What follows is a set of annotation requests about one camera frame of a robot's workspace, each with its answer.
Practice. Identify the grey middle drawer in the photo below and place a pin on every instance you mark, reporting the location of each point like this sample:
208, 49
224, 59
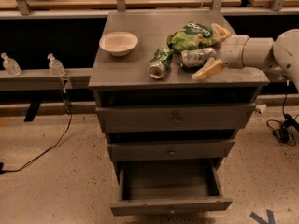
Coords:
169, 150

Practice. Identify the grey drawer cabinet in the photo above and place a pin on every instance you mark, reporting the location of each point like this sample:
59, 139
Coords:
125, 81

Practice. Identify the white paper bowl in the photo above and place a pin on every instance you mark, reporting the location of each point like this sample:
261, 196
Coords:
118, 43

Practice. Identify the grey top drawer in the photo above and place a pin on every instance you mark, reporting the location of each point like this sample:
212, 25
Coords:
155, 118

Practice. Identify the green soda can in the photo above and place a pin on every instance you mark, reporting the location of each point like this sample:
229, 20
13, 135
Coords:
160, 63

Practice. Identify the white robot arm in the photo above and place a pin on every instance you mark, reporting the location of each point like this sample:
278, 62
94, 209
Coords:
280, 56

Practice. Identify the silver 7up can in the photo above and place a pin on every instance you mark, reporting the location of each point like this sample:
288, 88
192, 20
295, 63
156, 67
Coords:
196, 58

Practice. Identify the clear bottle far left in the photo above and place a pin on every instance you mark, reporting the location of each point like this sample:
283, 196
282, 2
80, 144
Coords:
10, 65

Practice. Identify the green chip bag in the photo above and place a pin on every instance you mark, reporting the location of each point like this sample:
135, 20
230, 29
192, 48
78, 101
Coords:
192, 36

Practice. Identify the clear bottle near cabinet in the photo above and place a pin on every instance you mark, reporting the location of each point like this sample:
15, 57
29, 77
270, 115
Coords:
55, 66

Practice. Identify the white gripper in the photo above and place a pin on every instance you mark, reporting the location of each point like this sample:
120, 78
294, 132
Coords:
234, 51

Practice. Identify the grey open bottom drawer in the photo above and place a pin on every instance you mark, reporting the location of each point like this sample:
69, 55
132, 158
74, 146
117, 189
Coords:
169, 187

